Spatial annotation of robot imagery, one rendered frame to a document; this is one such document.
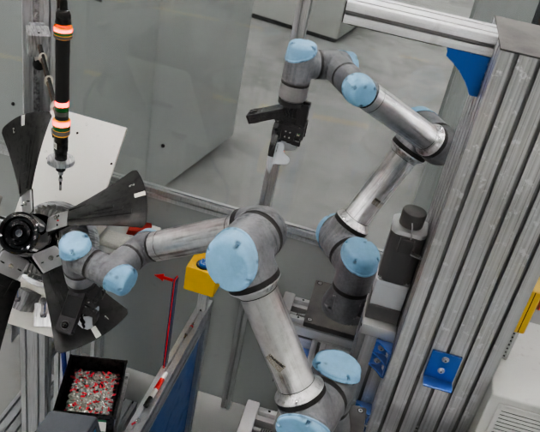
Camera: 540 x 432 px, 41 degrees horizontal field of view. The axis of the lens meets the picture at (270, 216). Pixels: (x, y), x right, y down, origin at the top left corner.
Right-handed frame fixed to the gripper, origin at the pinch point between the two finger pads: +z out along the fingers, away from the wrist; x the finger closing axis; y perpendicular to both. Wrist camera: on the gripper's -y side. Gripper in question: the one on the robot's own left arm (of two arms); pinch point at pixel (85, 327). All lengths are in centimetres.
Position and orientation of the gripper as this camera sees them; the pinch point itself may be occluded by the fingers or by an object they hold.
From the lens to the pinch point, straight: 204.1
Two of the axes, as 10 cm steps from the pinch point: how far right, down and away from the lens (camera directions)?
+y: 2.9, -7.1, 6.5
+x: -9.5, -2.8, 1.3
